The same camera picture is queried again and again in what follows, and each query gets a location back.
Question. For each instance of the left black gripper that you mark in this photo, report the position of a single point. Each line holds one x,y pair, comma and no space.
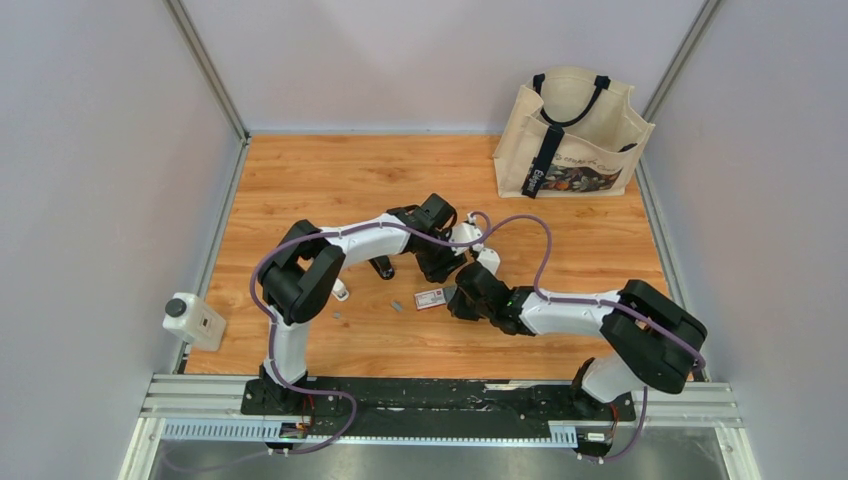
439,274

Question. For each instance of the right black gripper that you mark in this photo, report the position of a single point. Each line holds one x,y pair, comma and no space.
458,307

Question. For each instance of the red white staple box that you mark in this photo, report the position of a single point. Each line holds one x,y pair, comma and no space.
434,298

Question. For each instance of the black stapler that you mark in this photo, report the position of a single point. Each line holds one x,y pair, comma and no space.
382,265

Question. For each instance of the white stapler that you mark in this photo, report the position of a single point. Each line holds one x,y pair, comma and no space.
340,291

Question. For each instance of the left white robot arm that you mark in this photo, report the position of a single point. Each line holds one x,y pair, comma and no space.
294,282

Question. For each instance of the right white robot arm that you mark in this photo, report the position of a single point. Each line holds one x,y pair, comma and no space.
656,344

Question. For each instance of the beige canvas tote bag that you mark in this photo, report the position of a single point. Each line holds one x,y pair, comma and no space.
572,132

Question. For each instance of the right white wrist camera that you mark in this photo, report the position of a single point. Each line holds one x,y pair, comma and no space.
488,258

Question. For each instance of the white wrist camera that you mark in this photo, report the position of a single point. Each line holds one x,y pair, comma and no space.
465,232
488,258

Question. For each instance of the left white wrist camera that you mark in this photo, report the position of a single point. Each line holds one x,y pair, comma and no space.
465,232

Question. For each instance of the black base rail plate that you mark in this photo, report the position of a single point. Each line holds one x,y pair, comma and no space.
421,407

